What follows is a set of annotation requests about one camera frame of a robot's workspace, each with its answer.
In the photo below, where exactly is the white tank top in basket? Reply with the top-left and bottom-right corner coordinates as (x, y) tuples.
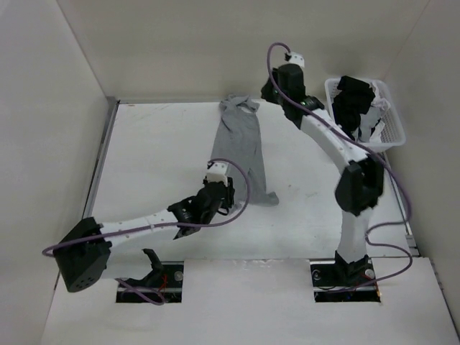
(351, 80), (391, 143)

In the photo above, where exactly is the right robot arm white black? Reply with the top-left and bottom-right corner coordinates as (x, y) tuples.
(261, 63), (384, 287)

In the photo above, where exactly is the grey tank top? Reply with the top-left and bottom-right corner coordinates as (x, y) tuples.
(211, 95), (279, 207)

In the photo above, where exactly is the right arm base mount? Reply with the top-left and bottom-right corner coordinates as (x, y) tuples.
(310, 259), (380, 303)

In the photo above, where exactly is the white perforated plastic basket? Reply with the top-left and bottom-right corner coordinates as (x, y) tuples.
(324, 78), (406, 152)

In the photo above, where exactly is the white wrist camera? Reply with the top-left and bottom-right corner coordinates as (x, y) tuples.
(285, 52), (305, 68)
(205, 162), (229, 186)

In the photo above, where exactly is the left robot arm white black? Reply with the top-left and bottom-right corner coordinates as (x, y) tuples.
(52, 179), (235, 293)

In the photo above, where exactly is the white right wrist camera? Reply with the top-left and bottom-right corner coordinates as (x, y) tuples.
(285, 52), (305, 68)

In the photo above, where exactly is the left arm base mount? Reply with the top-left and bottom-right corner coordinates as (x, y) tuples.
(122, 262), (185, 303)

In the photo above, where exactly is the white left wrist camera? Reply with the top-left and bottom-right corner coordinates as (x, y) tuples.
(205, 162), (229, 186)

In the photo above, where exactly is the black tank top in basket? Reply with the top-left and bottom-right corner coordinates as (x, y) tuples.
(332, 75), (375, 141)

